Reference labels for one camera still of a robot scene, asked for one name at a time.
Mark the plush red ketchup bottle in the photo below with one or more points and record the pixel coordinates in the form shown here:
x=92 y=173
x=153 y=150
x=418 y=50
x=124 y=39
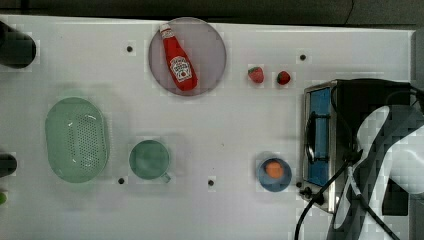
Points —
x=178 y=62

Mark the black pot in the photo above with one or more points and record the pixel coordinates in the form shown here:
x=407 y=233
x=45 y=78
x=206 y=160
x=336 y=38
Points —
x=17 y=49

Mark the lime green small cup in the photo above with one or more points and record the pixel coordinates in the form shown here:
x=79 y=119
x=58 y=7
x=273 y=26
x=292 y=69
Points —
x=3 y=198

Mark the black cylinder cup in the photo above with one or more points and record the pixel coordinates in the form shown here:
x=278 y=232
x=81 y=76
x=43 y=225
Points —
x=8 y=164

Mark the light red plush strawberry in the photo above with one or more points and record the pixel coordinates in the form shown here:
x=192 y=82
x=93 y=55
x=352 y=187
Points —
x=256 y=74

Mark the silver toaster oven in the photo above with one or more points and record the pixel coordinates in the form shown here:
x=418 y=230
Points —
x=334 y=112

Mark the green colander basket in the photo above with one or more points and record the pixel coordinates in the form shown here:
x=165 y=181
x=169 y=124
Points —
x=77 y=140

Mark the dark red plush strawberry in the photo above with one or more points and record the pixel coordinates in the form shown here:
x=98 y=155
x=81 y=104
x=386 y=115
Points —
x=283 y=78

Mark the green measuring cup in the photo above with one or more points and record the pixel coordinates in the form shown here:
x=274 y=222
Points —
x=150 y=160

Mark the blue bowl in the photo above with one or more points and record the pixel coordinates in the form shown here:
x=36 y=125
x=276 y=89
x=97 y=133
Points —
x=270 y=184

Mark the orange ball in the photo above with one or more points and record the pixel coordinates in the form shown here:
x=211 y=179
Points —
x=274 y=169

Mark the grey round plate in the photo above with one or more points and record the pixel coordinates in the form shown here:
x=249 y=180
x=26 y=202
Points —
x=204 y=47

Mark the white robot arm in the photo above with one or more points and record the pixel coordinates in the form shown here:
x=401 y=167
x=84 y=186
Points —
x=391 y=141

